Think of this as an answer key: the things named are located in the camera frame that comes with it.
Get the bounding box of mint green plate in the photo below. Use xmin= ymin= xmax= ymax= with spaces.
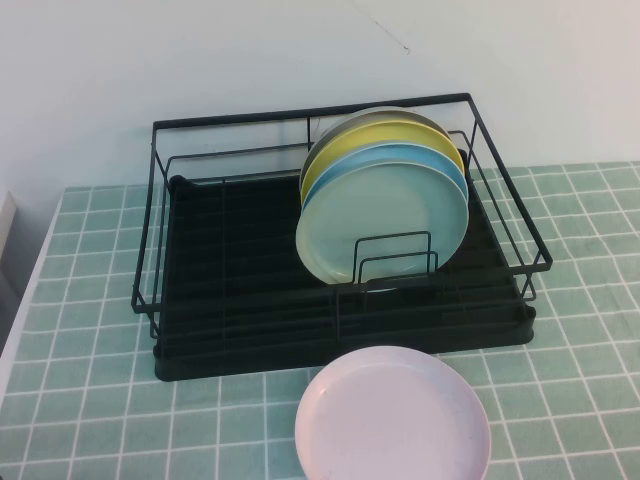
xmin=294 ymin=160 xmax=472 ymax=294

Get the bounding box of light blue plate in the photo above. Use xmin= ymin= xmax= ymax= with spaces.
xmin=301 ymin=141 xmax=472 ymax=212

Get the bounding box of yellow plate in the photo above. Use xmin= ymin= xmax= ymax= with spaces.
xmin=299 ymin=118 xmax=467 ymax=202

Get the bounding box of grey plate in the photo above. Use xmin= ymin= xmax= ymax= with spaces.
xmin=298 ymin=105 xmax=454 ymax=187

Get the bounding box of pale pink plate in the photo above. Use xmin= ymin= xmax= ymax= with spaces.
xmin=293 ymin=346 xmax=494 ymax=480

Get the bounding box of black plastic drip tray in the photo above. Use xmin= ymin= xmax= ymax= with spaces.
xmin=152 ymin=147 xmax=538 ymax=384

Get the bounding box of green grid tablecloth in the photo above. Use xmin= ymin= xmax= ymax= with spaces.
xmin=0 ymin=160 xmax=640 ymax=480

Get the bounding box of black wire dish rack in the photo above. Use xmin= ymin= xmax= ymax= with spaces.
xmin=130 ymin=91 xmax=554 ymax=352

